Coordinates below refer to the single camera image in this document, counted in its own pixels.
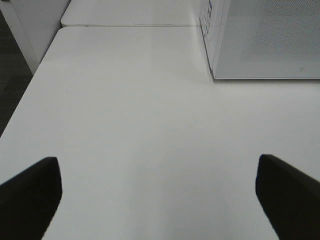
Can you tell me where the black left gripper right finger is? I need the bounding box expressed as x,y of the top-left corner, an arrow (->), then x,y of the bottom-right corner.
255,154 -> 320,240

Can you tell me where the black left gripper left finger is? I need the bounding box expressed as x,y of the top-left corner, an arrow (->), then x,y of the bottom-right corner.
0,157 -> 63,240

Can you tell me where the white microwave door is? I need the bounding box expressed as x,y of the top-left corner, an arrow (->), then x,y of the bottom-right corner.
212,0 -> 320,80

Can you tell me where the white partition panel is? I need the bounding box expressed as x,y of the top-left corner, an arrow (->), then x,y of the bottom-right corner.
0,0 -> 70,74

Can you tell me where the white microwave oven body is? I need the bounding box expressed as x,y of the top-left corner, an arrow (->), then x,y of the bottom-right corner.
199,0 -> 231,74

